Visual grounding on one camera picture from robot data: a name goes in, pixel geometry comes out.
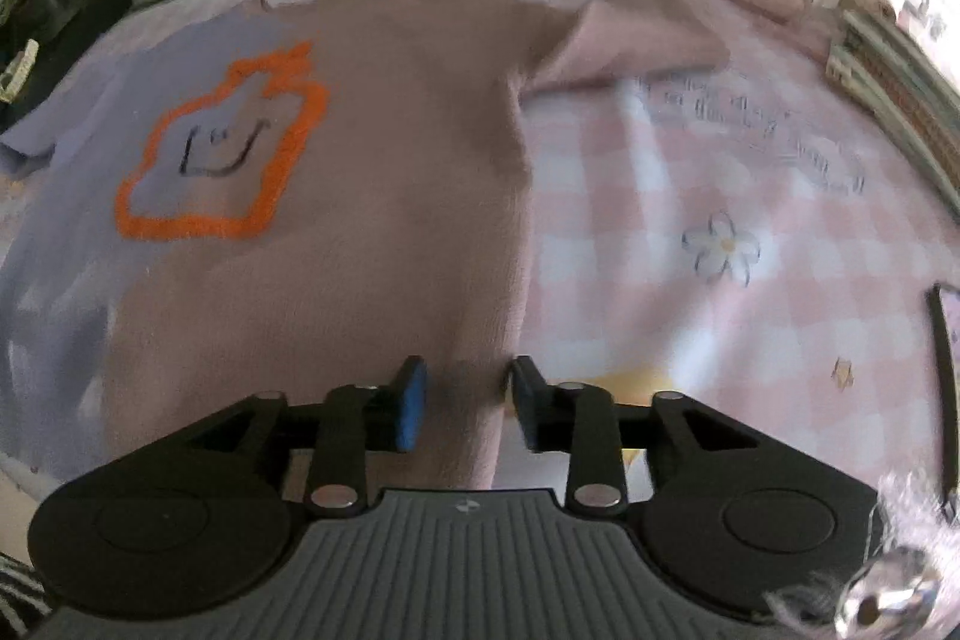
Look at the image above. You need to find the white woven strap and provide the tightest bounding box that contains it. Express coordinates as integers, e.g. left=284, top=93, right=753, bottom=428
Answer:
left=0, top=38, right=41, bottom=103

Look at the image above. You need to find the purple and tan sweater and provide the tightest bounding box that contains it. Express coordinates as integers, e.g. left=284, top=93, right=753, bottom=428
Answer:
left=0, top=0, right=732, bottom=491

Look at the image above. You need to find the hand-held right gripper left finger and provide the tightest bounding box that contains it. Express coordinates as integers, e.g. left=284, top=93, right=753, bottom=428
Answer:
left=161, top=355, right=430, bottom=515

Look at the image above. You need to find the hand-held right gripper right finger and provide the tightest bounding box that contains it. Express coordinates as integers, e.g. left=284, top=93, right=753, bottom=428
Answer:
left=508, top=355, right=781, bottom=515

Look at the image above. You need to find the fluffy sleeve with crystal bead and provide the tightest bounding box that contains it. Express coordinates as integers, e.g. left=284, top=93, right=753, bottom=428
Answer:
left=765, top=467, right=960, bottom=640

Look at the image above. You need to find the black tablet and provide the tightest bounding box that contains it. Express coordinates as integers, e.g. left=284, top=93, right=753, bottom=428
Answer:
left=926, top=284, right=960, bottom=525

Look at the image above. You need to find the black white striped cloth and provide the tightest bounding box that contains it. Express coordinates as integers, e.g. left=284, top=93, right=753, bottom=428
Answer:
left=0, top=554, right=55, bottom=640

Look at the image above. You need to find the pink checkered printed blanket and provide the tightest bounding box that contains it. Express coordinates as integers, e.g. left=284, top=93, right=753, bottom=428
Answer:
left=0, top=0, right=960, bottom=611

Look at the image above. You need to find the stack of flat books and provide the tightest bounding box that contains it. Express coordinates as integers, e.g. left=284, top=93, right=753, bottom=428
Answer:
left=825, top=6, right=960, bottom=206

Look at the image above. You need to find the dark clothing pile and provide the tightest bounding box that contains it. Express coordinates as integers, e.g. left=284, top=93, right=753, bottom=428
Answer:
left=0, top=0, right=134, bottom=133

